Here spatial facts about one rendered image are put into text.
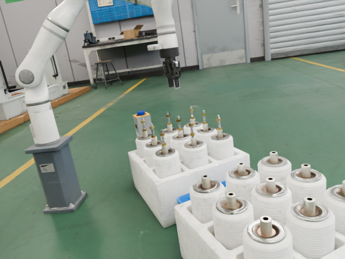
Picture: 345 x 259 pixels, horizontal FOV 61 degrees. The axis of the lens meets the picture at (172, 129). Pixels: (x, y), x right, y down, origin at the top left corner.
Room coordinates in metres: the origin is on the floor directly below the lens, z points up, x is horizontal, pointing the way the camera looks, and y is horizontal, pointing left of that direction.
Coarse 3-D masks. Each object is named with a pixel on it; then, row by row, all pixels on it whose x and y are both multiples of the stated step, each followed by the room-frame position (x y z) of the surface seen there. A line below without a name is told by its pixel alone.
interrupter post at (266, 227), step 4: (264, 216) 0.50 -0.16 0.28; (268, 216) 0.50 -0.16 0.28; (260, 220) 0.49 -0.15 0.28; (264, 220) 0.49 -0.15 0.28; (268, 220) 0.49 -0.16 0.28; (260, 224) 0.49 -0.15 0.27; (264, 224) 0.49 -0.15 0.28; (268, 224) 0.48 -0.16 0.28; (260, 228) 0.50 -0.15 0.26; (264, 228) 0.49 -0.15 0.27; (268, 228) 0.48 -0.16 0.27; (264, 232) 0.49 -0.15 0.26; (268, 232) 0.48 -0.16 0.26
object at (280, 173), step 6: (258, 162) 0.82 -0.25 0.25; (288, 162) 0.78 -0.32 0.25; (258, 168) 0.80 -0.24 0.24; (264, 168) 0.78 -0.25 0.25; (270, 168) 0.77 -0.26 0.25; (276, 168) 0.76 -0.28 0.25; (282, 168) 0.76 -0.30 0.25; (288, 168) 0.76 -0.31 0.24; (264, 174) 0.78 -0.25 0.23; (270, 174) 0.76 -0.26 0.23; (276, 174) 0.76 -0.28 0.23; (282, 174) 0.75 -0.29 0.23; (264, 180) 0.78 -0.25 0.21; (276, 180) 0.76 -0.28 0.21; (282, 180) 0.76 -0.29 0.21
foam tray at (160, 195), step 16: (144, 160) 1.15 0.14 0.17; (208, 160) 1.06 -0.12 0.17; (224, 160) 1.02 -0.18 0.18; (240, 160) 1.03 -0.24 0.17; (144, 176) 1.05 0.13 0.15; (176, 176) 0.95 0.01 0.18; (192, 176) 0.96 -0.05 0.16; (224, 176) 1.00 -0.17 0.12; (144, 192) 1.10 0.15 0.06; (160, 192) 0.91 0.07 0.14; (176, 192) 0.93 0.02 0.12; (160, 208) 0.91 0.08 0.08
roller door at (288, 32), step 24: (264, 0) 5.70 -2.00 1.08; (288, 0) 5.67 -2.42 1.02; (312, 0) 5.61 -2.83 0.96; (336, 0) 5.57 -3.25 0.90; (264, 24) 5.70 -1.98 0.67; (288, 24) 5.69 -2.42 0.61; (312, 24) 5.61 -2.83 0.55; (336, 24) 5.55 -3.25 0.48; (264, 48) 5.74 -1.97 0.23; (288, 48) 5.67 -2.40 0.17; (312, 48) 5.61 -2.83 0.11; (336, 48) 5.55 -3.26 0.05
